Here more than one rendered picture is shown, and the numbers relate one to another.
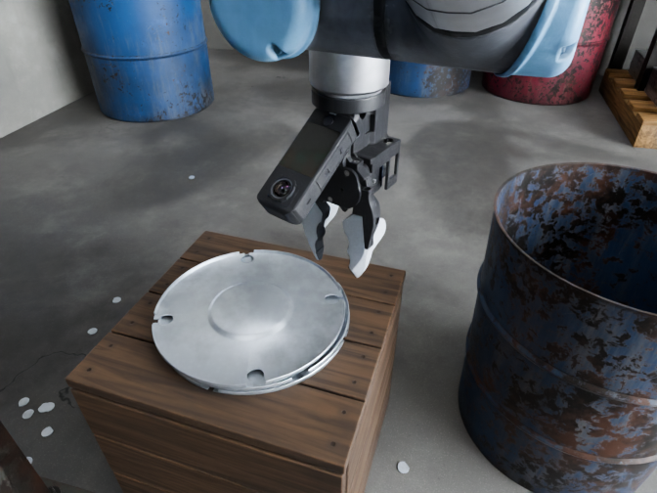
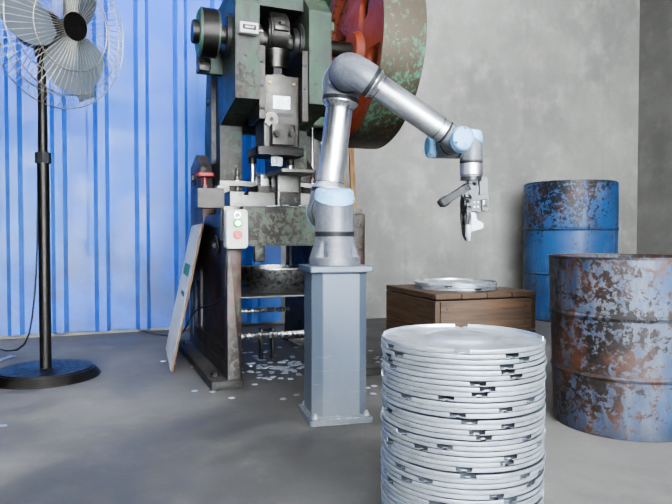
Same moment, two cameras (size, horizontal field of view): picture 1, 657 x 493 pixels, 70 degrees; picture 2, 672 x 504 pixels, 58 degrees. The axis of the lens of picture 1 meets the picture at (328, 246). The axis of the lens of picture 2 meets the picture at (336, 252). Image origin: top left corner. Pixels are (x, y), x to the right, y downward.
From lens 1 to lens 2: 1.80 m
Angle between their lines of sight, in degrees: 60
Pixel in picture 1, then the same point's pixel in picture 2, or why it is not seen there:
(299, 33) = (431, 149)
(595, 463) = (573, 376)
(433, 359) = not seen: hidden behind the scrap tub
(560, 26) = (451, 139)
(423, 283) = not seen: hidden behind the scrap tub
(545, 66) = (454, 146)
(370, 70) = (468, 168)
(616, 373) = (561, 297)
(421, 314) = not seen: hidden behind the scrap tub
